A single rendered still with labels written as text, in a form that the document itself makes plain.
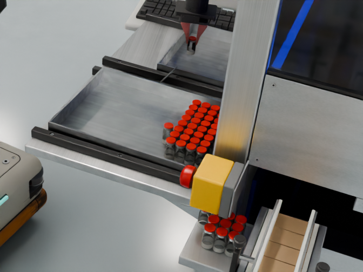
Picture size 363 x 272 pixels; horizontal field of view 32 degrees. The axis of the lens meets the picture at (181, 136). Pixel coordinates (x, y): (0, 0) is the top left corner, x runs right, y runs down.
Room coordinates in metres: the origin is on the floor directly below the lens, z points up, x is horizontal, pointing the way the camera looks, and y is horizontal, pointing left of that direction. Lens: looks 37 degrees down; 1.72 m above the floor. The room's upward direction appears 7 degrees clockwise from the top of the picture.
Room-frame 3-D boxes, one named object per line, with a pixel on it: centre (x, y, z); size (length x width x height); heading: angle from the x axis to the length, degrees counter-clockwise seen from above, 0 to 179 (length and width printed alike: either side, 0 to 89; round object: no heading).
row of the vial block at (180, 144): (1.12, -0.02, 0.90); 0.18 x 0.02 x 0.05; 164
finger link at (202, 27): (1.46, 0.01, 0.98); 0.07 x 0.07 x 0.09; 89
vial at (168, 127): (1.10, 0.03, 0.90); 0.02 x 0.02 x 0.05
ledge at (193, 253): (0.82, -0.11, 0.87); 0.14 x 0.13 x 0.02; 74
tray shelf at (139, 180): (1.30, 0.00, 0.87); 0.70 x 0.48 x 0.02; 164
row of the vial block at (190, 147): (1.11, -0.05, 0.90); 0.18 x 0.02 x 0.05; 163
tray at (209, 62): (1.45, -0.12, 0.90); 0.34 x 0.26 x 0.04; 74
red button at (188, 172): (0.86, -0.03, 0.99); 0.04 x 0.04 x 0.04; 74
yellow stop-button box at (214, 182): (0.85, -0.07, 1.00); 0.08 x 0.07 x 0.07; 74
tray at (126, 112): (1.15, 0.08, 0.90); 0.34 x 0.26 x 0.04; 73
